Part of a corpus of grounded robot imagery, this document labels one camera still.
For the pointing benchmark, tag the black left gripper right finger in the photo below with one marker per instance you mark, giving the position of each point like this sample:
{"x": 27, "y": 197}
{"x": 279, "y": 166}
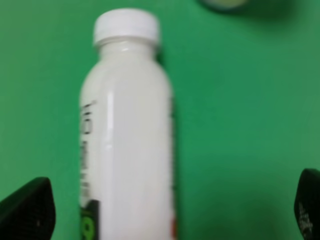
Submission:
{"x": 307, "y": 204}

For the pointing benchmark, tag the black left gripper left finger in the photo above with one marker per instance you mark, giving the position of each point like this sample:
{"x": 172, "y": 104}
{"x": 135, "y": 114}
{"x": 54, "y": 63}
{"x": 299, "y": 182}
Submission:
{"x": 29, "y": 213}

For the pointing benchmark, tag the white milk bottle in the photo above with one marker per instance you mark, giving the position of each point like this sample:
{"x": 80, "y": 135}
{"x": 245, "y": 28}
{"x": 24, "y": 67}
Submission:
{"x": 126, "y": 134}

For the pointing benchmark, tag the purple lid cream can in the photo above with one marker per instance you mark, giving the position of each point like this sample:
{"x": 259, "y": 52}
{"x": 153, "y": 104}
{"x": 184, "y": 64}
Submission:
{"x": 224, "y": 5}

